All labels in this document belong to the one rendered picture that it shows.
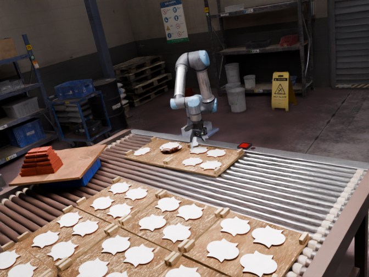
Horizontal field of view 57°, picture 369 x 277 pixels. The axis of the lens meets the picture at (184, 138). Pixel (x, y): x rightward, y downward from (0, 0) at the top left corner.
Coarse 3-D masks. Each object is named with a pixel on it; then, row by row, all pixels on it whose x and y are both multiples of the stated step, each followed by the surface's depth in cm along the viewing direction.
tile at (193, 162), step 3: (186, 159) 229; (189, 159) 228; (192, 159) 227; (195, 159) 226; (198, 159) 226; (201, 159) 225; (183, 162) 226; (186, 162) 225; (189, 162) 224; (192, 162) 224; (195, 162) 223; (198, 162) 222; (201, 162) 221; (186, 165) 221; (189, 165) 221; (192, 165) 220
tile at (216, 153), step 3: (213, 150) 235; (216, 150) 234; (219, 150) 233; (222, 150) 232; (207, 153) 232; (210, 153) 231; (213, 153) 230; (216, 153) 229; (219, 153) 228; (222, 153) 228; (225, 153) 227; (207, 156) 229; (210, 156) 228; (213, 156) 227; (216, 156) 225; (219, 156) 226; (222, 156) 226
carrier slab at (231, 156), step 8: (184, 152) 243; (232, 152) 229; (176, 160) 233; (208, 160) 224; (224, 160) 219; (232, 160) 217; (176, 168) 223; (184, 168) 220; (192, 168) 218; (200, 168) 216; (224, 168) 210; (216, 176) 204
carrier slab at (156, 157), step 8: (152, 144) 269; (160, 144) 266; (184, 144) 257; (152, 152) 254; (160, 152) 251; (176, 152) 246; (136, 160) 248; (144, 160) 242; (152, 160) 240; (160, 160) 237
